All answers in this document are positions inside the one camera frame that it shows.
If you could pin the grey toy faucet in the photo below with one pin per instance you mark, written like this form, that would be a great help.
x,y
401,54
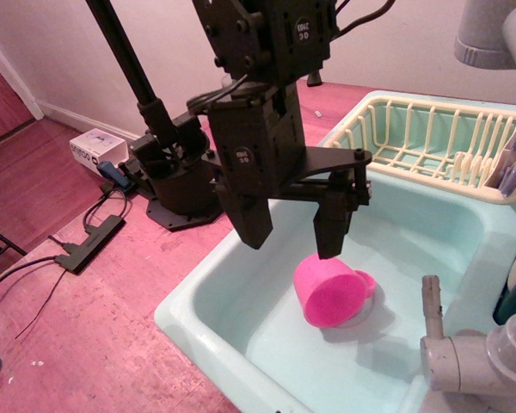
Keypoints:
x,y
468,372

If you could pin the white cardboard box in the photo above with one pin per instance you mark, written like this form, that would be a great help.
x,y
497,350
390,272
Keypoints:
x,y
96,146

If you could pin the black usb hub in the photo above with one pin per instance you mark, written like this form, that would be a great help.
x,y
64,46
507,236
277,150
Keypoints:
x,y
80,255

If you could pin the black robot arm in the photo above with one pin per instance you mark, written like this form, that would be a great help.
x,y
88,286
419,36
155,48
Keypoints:
x,y
271,42

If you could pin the teal toy sink basin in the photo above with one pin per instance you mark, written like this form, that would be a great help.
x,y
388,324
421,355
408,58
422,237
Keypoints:
x,y
237,316

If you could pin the pink plastic cup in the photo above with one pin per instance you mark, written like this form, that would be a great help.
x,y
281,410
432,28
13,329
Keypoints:
x,y
330,292

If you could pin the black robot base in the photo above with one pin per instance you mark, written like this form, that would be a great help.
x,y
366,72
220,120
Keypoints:
x,y
176,182

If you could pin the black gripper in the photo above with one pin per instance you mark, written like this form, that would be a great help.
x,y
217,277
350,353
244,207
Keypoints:
x,y
262,155

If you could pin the cream dish drying rack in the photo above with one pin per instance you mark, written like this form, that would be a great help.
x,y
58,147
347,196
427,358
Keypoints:
x,y
451,144

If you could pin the blue clamp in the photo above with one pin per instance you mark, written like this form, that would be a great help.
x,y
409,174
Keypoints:
x,y
110,172

